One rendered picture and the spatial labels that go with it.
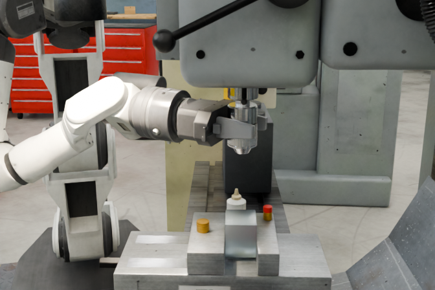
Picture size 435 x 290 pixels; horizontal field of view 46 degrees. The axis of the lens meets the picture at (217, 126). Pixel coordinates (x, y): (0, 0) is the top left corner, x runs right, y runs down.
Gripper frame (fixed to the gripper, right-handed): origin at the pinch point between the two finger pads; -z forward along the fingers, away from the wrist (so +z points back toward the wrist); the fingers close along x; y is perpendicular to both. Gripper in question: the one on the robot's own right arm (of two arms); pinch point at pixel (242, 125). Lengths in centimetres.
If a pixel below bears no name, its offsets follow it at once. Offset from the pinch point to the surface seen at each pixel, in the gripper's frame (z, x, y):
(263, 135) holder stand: 12.2, 43.2, 15.1
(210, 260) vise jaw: 2.0, -6.8, 20.8
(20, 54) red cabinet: 390, 326, 57
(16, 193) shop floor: 244, 173, 127
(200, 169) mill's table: 34, 52, 31
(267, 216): -2.1, 7.6, 18.4
